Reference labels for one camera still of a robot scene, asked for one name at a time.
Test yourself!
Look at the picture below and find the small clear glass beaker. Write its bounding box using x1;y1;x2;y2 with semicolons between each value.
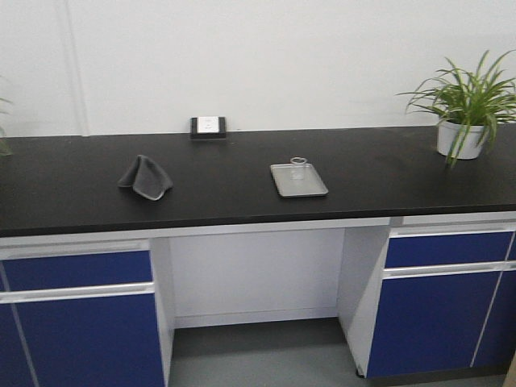
290;156;307;180

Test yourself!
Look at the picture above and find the gray microfiber cloth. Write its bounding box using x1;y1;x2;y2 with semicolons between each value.
117;155;173;201

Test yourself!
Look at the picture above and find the silver metal tray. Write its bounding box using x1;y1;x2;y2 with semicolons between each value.
270;164;328;198

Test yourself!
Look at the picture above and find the black white power socket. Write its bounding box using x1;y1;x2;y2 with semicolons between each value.
190;116;227;140

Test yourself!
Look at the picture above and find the left blue cabinet drawer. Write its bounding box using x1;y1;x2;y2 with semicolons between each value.
1;251;152;291

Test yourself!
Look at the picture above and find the blue cabinet drawer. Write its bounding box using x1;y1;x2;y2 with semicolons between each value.
385;231;513;268
1;251;152;291

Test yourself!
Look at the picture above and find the right blue cabinet drawer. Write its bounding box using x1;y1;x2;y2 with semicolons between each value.
385;231;513;268

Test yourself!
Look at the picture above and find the white plant pot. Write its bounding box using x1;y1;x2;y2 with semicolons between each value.
437;121;487;164

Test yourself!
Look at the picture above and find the left blue cabinet door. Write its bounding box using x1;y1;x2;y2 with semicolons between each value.
1;294;165;386

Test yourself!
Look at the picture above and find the blue cabinet door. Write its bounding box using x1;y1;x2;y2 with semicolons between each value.
365;271;515;377
1;294;165;386

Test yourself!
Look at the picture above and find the green spider plant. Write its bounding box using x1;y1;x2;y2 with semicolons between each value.
403;49;515;169

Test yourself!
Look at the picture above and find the right blue cabinet door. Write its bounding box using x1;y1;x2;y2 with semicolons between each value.
365;271;515;377

